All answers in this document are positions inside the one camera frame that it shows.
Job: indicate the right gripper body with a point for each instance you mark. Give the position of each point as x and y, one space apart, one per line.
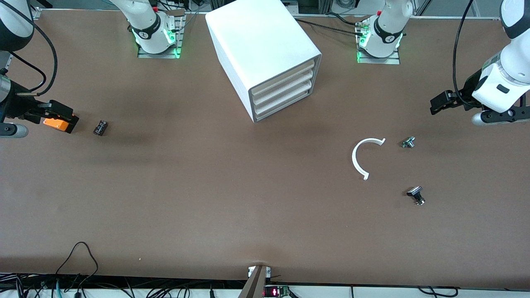
17 106

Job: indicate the white drawer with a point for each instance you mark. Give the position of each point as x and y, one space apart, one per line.
284 106
285 97
285 87
285 78

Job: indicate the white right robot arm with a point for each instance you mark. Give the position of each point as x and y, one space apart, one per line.
149 25

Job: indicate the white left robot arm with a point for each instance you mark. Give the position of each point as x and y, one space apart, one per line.
385 33

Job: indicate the white drawer cabinet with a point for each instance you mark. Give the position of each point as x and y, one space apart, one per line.
256 37

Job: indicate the orange box with black base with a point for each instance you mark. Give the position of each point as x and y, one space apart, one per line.
56 125

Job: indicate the small black electronic component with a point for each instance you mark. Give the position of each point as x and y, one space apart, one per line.
100 128

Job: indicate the small chrome fitting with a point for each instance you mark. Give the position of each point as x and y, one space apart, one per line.
408 142

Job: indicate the white semicircular plastic clip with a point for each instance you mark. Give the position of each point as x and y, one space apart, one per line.
354 159

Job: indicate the circuit board with red light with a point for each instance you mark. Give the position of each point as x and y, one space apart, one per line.
275 291

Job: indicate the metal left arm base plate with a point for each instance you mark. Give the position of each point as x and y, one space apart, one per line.
389 61

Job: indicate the black push button switch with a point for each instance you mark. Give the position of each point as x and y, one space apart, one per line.
415 193

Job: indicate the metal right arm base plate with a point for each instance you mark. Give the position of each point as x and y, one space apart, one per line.
174 54

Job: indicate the wooden camera post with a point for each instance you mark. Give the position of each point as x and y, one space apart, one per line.
254 285

